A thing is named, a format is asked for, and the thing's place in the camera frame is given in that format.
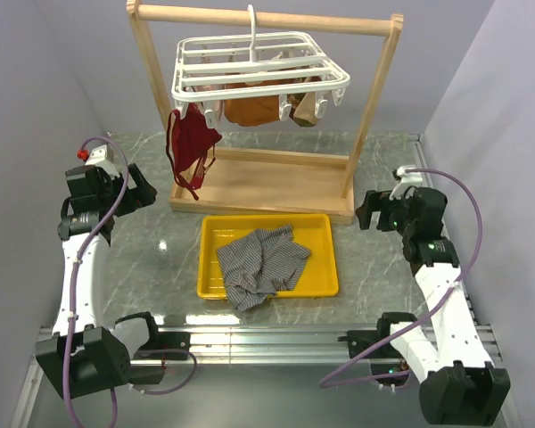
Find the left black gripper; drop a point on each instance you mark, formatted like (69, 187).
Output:
(139, 196)

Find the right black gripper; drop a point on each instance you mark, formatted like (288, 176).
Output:
(376, 201)

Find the red underwear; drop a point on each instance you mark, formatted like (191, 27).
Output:
(190, 148)

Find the grey striped underwear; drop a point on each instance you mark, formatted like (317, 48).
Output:
(261, 264)

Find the white plastic clip hanger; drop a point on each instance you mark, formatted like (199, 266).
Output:
(211, 70)

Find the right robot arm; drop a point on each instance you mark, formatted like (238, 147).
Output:
(459, 384)

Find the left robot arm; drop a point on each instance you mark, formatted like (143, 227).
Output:
(84, 354)

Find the orange underwear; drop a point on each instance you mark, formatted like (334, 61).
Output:
(252, 111)

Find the wooden hanging rack stand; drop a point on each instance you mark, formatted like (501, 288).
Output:
(254, 180)

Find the yellow plastic tray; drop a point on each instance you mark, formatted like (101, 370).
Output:
(313, 231)

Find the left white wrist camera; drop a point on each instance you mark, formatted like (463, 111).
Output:
(101, 157)

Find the aluminium mounting rail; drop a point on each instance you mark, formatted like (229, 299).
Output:
(256, 376)

